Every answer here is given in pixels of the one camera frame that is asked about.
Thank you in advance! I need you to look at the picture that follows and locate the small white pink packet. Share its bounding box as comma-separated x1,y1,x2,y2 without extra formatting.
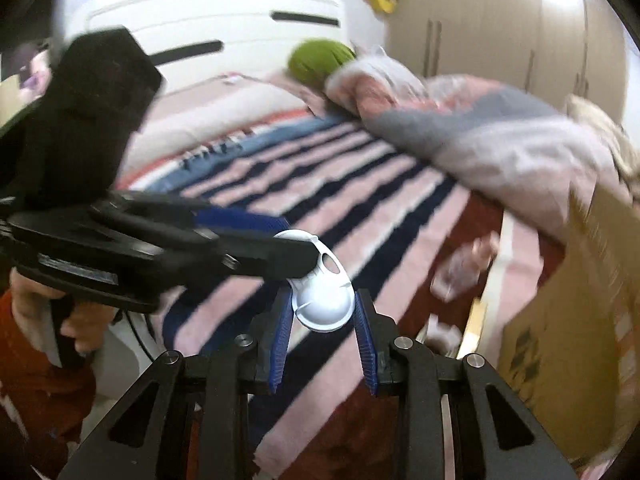
430,232,500,302

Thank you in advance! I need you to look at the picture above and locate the striped pink navy bed blanket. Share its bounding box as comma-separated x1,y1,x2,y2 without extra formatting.
114,71,572,480

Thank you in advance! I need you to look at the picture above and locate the operator left hand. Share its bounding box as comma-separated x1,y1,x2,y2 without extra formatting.
8,268,120,356

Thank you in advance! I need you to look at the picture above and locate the white small item by box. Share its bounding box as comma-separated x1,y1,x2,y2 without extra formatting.
416,314,462,358

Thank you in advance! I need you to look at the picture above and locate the beige wooden wardrobe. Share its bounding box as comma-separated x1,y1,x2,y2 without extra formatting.
386,0,627,122

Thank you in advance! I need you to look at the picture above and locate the cream fleece blanket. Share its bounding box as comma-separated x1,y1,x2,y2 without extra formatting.
564,94,639,200

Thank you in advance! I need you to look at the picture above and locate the brown cardboard box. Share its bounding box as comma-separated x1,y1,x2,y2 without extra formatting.
498,186,639,468

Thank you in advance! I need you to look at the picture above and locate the white plastic hook cup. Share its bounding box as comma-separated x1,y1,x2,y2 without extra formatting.
277,230,355,333

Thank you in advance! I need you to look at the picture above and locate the green round pillow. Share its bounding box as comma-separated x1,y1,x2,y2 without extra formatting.
288,39,356,89

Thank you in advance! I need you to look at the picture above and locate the pink grey striped duvet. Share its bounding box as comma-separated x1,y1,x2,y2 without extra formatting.
324,54,632,240

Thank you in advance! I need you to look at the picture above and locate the white bed headboard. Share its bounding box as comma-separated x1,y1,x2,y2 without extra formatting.
61,0,347,94

